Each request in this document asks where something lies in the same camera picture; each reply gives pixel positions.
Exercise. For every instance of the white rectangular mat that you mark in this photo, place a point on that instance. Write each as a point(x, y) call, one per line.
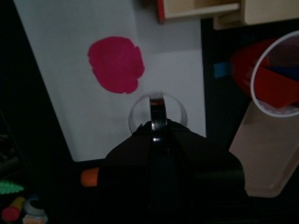
point(77, 87)

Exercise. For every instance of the white and orange toy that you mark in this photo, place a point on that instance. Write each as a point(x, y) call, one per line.
point(35, 214)

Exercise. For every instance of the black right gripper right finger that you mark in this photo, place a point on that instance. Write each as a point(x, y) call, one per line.
point(193, 169)

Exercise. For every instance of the red and yellow toy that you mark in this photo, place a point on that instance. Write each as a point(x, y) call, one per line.
point(11, 211)

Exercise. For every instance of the blue tape piece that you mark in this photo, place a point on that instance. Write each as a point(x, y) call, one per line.
point(221, 70)

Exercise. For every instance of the green leaf toy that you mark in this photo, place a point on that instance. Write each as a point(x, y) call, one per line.
point(9, 187)

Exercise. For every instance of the orange round toy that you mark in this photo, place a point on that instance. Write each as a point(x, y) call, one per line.
point(89, 177)

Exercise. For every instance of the red plastic container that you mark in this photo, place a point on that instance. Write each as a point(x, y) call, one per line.
point(272, 84)

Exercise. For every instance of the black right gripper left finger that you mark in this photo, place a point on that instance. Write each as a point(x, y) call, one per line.
point(128, 169)

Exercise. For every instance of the flat pink dough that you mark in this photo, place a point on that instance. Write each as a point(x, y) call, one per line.
point(116, 64)

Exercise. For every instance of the clear bowl with white rim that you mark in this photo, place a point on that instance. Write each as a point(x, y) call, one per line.
point(255, 87)

